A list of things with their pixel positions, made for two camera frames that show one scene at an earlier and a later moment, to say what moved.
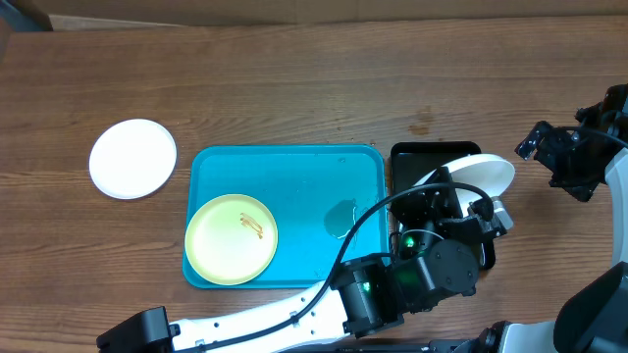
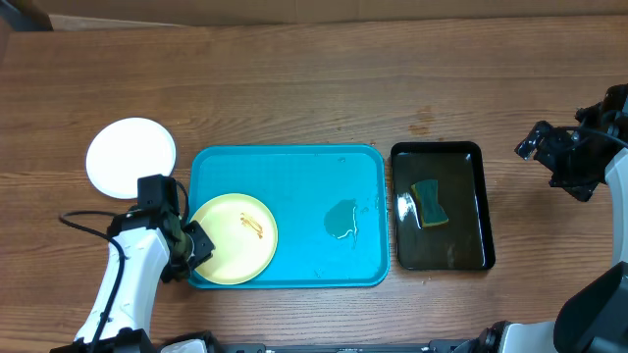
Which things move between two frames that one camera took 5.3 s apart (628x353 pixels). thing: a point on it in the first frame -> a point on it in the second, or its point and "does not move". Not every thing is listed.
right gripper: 554,142 does not move
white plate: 132,159 does not move
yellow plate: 231,238 does not move
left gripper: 417,206 -> 204,248
